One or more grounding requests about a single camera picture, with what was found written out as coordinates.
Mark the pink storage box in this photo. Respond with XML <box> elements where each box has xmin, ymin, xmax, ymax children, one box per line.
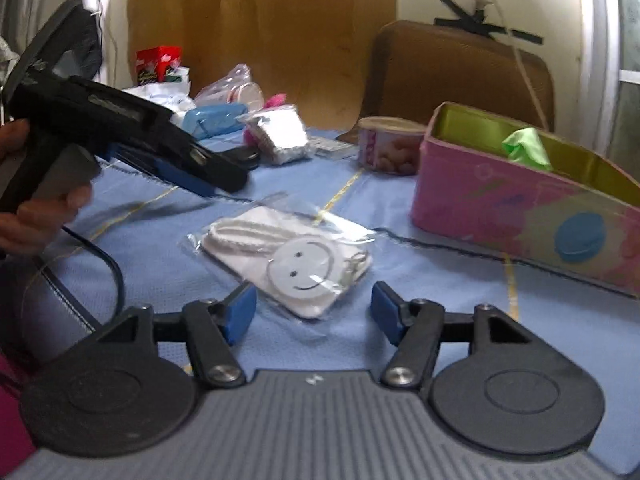
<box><xmin>411</xmin><ymin>103</ymin><xmax>639</xmax><ymax>294</ymax></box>

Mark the blue plastic case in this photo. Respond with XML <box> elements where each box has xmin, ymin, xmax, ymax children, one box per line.
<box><xmin>181</xmin><ymin>103</ymin><xmax>247</xmax><ymax>141</ymax></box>

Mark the pink fluffy sock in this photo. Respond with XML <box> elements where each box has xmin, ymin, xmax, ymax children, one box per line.
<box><xmin>243</xmin><ymin>93</ymin><xmax>288</xmax><ymax>146</ymax></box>

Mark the person's left hand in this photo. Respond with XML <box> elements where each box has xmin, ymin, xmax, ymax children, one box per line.
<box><xmin>0</xmin><ymin>118</ymin><xmax>94</xmax><ymax>257</ymax></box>

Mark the brown chair back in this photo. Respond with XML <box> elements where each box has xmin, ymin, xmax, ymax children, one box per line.
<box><xmin>359</xmin><ymin>21</ymin><xmax>555</xmax><ymax>132</ymax></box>

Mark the black flat pouch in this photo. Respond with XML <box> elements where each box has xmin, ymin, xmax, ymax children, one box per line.
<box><xmin>219</xmin><ymin>145</ymin><xmax>262</xmax><ymax>171</ymax></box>

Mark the barcode paper packet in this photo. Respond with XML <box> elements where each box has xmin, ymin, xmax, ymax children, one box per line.
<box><xmin>308</xmin><ymin>134</ymin><xmax>358</xmax><ymax>160</ymax></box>

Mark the red tin box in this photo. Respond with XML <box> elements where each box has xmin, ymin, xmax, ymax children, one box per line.
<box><xmin>134</xmin><ymin>46</ymin><xmax>182</xmax><ymax>86</ymax></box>

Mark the blue table cloth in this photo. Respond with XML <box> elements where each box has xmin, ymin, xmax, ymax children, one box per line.
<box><xmin>15</xmin><ymin>158</ymin><xmax>612</xmax><ymax>479</ymax></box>

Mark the smiley keychain plastic bag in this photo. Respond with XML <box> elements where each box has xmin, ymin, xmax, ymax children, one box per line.
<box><xmin>180</xmin><ymin>192</ymin><xmax>378</xmax><ymax>342</ymax></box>

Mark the paper snack cup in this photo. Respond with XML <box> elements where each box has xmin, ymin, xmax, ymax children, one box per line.
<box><xmin>356</xmin><ymin>116</ymin><xmax>427</xmax><ymax>176</ymax></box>

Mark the light green cloth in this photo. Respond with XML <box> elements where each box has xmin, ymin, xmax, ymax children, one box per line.
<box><xmin>501</xmin><ymin>127</ymin><xmax>552</xmax><ymax>171</ymax></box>

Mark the cotton swabs bag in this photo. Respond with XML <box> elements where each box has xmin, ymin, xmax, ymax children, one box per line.
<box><xmin>238</xmin><ymin>105</ymin><xmax>314</xmax><ymax>166</ymax></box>

